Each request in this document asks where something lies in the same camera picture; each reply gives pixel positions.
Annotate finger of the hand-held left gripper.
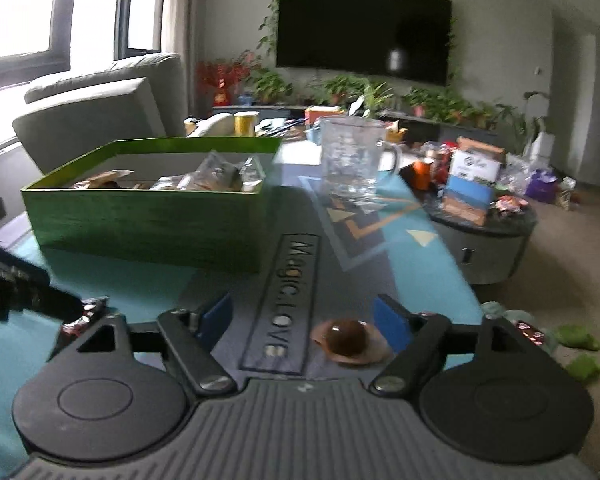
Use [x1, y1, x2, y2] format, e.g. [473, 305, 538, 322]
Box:
[42, 285, 84, 327]

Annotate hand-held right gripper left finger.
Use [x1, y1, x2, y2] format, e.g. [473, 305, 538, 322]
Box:
[75, 292, 238, 395]

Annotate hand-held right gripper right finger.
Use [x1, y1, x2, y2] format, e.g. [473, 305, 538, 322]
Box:
[370, 294, 546, 396]

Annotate small red snack packet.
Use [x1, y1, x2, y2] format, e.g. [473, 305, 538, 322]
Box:
[60, 297, 110, 336]

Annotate brown chocolate pastry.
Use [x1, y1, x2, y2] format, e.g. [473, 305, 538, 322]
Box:
[311, 317, 394, 365]

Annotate green cardboard box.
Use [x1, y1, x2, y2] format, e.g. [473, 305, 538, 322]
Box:
[21, 137, 283, 275]

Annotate grey lettered mat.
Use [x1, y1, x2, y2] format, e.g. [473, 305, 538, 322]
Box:
[177, 150, 463, 378]

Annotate grey round side table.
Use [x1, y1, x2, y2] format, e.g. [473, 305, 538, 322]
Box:
[420, 194, 539, 286]

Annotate brown flat snack packet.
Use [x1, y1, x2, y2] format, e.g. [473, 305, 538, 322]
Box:
[72, 170, 137, 190]

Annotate clear snack packet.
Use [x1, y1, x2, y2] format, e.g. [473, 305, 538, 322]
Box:
[152, 150, 267, 193]

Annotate orange cup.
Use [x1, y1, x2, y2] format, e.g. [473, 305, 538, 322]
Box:
[412, 157, 436, 190]

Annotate glass pitcher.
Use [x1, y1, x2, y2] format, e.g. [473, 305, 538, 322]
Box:
[319, 119, 404, 200]

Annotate white and blue carton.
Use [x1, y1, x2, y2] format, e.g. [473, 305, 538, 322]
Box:
[440, 136, 507, 226]

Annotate grey armchair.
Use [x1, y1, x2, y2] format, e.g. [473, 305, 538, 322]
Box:
[12, 52, 188, 173]

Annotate yellow can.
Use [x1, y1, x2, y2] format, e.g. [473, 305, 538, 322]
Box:
[234, 111, 259, 137]

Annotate purple gift bag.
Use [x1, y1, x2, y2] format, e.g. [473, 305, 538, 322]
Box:
[525, 170, 559, 204]

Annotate potted spider plant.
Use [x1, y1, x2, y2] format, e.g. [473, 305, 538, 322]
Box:
[350, 80, 397, 119]

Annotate potted green plant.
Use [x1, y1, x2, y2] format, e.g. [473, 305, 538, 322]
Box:
[252, 67, 292, 106]
[325, 75, 362, 107]

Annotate red flower plant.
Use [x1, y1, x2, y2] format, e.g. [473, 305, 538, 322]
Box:
[196, 52, 262, 107]

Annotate tall leafy plant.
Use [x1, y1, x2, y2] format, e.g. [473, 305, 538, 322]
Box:
[522, 91, 552, 157]

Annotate large dark-framed window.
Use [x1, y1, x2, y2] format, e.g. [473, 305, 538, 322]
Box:
[0, 0, 73, 88]

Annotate beige curtain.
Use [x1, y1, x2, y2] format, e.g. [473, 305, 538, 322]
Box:
[162, 0, 195, 111]

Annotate narrow dark-framed window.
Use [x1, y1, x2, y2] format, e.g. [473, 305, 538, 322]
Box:
[115, 0, 169, 59]

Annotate ivy garland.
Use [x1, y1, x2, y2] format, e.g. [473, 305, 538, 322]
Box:
[257, 0, 461, 87]

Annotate wall television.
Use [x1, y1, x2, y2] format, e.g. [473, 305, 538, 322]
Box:
[276, 0, 453, 86]

